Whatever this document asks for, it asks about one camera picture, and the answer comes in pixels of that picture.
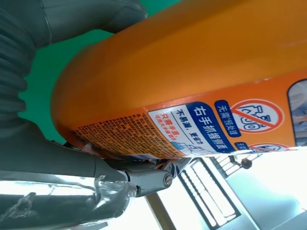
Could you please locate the ceiling light panel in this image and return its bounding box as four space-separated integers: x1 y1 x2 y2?
178 158 241 230

